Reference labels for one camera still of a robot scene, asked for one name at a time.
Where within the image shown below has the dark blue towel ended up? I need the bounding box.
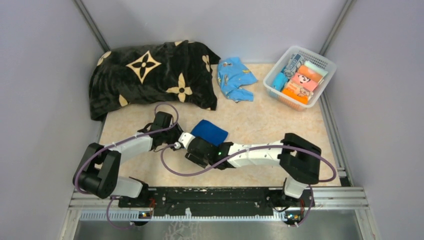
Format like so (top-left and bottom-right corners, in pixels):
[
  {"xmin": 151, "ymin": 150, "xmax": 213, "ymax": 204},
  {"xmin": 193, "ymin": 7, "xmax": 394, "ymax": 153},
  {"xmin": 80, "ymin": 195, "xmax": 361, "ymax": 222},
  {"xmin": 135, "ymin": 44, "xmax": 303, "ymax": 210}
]
[{"xmin": 190, "ymin": 119, "xmax": 229, "ymax": 147}]

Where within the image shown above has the bright blue terry towel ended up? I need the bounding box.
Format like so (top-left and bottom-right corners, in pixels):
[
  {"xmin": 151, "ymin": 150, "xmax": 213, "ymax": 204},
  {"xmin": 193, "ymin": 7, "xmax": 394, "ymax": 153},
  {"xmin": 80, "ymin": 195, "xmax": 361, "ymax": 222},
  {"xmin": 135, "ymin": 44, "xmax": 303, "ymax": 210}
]
[{"xmin": 271, "ymin": 72, "xmax": 289, "ymax": 92}]

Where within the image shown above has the white blue printed towel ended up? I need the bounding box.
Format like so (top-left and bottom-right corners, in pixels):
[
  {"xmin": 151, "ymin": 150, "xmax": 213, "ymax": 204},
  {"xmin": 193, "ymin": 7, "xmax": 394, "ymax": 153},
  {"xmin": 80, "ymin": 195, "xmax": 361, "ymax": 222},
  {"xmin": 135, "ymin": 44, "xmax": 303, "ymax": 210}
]
[{"xmin": 282, "ymin": 53, "xmax": 306, "ymax": 79}]

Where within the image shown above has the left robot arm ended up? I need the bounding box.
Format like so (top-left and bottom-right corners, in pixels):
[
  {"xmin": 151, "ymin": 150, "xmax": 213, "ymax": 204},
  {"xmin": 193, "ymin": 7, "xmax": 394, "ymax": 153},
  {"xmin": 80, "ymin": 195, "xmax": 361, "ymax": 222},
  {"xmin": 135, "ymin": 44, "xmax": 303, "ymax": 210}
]
[{"xmin": 72, "ymin": 111, "xmax": 183, "ymax": 207}]

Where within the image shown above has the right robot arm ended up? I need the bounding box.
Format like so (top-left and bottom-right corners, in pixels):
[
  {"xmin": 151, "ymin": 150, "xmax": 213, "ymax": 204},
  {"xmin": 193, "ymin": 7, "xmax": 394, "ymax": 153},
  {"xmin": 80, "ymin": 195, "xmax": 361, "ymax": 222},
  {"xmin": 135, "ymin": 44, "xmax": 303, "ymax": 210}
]
[{"xmin": 178, "ymin": 132, "xmax": 322, "ymax": 206}]

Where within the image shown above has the black blanket with beige flowers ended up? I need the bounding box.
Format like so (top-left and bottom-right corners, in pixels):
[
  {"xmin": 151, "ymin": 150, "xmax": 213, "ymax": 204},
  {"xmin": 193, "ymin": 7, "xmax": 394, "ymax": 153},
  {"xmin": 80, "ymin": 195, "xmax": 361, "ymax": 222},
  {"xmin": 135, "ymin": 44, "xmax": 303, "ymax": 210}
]
[{"xmin": 88, "ymin": 40, "xmax": 221, "ymax": 121}]

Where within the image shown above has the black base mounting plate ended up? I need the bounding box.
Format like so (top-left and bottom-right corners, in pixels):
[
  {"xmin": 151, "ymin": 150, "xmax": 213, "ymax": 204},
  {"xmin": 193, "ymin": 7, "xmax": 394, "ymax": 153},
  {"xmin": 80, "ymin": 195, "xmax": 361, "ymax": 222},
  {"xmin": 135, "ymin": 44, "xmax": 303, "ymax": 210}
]
[{"xmin": 118, "ymin": 187, "xmax": 315, "ymax": 217}]

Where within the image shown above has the light blue patterned cloth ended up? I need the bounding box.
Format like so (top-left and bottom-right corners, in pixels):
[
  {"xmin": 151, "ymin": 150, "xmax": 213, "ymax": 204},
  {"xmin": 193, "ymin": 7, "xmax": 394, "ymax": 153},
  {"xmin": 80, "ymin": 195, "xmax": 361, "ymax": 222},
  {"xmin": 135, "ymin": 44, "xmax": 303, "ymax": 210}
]
[{"xmin": 217, "ymin": 57, "xmax": 258, "ymax": 103}]

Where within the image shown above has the orange bear rolled towel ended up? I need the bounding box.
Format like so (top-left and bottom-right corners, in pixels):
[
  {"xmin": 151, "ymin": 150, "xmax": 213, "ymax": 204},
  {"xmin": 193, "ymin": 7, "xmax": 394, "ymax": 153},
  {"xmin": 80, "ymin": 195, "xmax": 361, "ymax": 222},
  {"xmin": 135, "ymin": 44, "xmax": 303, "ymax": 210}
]
[{"xmin": 281, "ymin": 81, "xmax": 314, "ymax": 105}]

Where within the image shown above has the pink panda rolled towel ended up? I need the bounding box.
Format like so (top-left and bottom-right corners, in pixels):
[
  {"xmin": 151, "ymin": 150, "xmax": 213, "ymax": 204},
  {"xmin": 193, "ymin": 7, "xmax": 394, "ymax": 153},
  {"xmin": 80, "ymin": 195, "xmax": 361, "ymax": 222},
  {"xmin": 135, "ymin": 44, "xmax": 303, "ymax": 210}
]
[{"xmin": 290, "ymin": 73, "xmax": 319, "ymax": 92}]

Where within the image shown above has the white plastic basket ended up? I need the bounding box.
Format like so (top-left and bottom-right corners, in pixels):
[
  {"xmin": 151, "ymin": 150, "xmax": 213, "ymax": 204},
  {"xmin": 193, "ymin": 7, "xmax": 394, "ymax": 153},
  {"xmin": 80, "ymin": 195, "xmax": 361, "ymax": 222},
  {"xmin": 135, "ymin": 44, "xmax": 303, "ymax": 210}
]
[{"xmin": 263, "ymin": 46, "xmax": 337, "ymax": 111}]

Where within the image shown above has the mint green rolled towel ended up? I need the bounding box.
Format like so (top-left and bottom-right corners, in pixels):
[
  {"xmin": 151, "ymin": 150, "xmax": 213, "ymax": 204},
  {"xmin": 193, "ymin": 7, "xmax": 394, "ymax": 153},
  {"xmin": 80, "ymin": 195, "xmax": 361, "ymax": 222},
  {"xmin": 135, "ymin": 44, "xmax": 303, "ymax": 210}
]
[{"xmin": 304, "ymin": 60, "xmax": 328, "ymax": 77}]

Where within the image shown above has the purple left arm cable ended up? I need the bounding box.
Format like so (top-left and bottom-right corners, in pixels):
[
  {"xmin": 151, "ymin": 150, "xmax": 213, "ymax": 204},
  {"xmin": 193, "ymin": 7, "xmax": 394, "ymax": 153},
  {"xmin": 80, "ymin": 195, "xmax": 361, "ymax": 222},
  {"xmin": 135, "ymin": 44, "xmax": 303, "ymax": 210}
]
[{"xmin": 73, "ymin": 103, "xmax": 180, "ymax": 231}]

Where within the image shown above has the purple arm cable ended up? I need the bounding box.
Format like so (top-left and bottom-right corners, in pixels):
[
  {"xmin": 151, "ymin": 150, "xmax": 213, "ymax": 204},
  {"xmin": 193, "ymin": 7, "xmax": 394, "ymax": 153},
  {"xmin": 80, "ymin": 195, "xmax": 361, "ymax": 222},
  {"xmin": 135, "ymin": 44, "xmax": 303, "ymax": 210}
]
[
  {"xmin": 160, "ymin": 143, "xmax": 337, "ymax": 228},
  {"xmin": 73, "ymin": 103, "xmax": 180, "ymax": 231}
]

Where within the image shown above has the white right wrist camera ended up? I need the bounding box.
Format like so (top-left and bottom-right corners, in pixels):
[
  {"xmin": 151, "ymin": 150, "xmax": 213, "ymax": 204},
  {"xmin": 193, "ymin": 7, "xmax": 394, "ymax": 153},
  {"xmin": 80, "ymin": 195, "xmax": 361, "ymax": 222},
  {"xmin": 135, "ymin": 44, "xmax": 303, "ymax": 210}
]
[{"xmin": 173, "ymin": 132, "xmax": 196, "ymax": 150}]

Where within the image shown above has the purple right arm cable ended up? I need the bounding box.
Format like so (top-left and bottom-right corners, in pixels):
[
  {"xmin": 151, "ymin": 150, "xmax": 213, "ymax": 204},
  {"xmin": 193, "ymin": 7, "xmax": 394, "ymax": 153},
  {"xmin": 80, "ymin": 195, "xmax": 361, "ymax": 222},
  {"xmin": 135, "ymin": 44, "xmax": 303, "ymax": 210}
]
[{"xmin": 160, "ymin": 143, "xmax": 337, "ymax": 228}]

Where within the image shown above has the aluminium frame rail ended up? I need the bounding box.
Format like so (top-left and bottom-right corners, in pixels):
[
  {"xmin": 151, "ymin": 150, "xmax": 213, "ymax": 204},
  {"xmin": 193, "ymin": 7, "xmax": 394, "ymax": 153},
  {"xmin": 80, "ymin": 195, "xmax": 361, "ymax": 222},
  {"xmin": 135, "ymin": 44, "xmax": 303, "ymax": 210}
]
[{"xmin": 69, "ymin": 187, "xmax": 369, "ymax": 222}]

